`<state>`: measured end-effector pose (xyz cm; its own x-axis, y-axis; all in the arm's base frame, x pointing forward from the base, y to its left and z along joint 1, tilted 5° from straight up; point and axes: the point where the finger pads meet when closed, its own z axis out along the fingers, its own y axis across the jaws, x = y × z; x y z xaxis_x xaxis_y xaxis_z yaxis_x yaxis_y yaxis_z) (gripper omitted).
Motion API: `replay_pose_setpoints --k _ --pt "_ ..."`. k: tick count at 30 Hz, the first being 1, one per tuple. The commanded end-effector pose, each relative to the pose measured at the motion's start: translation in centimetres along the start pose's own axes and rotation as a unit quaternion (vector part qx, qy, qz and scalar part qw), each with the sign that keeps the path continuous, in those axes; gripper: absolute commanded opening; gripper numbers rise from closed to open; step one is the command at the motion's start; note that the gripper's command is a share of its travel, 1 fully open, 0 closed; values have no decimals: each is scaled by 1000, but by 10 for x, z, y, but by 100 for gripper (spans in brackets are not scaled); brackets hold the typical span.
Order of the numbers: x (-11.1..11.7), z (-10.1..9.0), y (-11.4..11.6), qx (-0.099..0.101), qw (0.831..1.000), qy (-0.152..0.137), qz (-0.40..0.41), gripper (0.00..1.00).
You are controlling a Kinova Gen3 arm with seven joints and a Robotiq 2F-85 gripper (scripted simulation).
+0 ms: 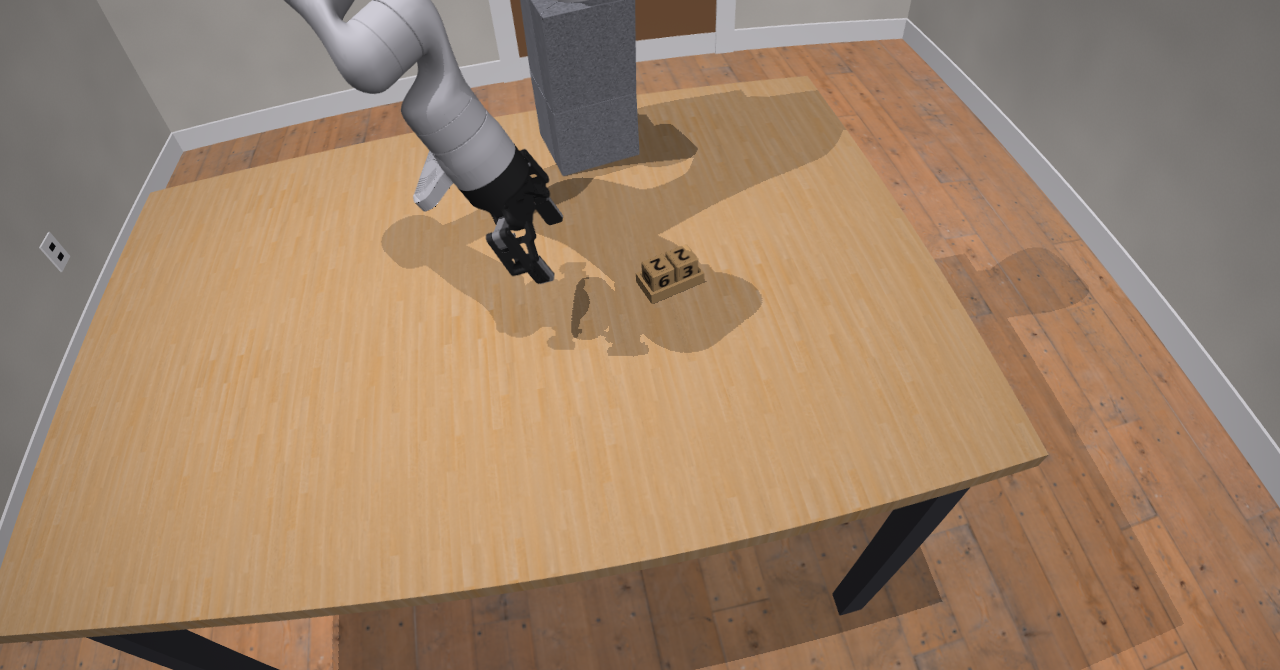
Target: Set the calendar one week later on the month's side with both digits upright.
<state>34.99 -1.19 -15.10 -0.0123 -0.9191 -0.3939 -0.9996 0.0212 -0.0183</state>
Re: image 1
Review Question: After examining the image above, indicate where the tan wooden number cube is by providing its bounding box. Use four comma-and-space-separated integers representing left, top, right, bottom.
641, 254, 675, 292
666, 245, 698, 282

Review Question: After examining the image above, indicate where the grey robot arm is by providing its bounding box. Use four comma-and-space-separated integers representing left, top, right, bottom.
284, 0, 515, 211

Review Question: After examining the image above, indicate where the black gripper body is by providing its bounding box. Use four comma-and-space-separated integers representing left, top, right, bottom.
460, 145, 536, 231

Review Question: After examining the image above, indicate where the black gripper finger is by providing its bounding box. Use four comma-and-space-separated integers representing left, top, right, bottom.
520, 149, 563, 225
486, 199, 556, 284

